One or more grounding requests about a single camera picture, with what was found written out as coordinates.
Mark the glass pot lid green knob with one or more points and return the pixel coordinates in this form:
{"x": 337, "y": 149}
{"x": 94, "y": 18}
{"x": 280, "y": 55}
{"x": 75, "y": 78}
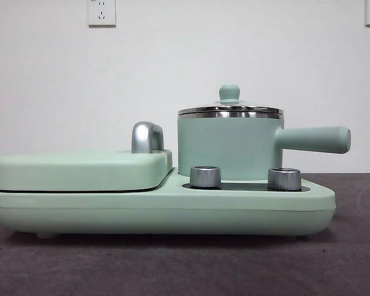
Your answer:
{"x": 230, "y": 92}

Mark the silver control knob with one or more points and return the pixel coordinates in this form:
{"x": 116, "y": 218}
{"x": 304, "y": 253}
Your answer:
{"x": 205, "y": 177}
{"x": 284, "y": 179}

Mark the green breakfast machine base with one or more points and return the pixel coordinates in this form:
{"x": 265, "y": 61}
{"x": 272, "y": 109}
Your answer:
{"x": 172, "y": 212}

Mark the green griddle lid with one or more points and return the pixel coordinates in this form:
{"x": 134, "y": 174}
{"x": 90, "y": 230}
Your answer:
{"x": 80, "y": 169}

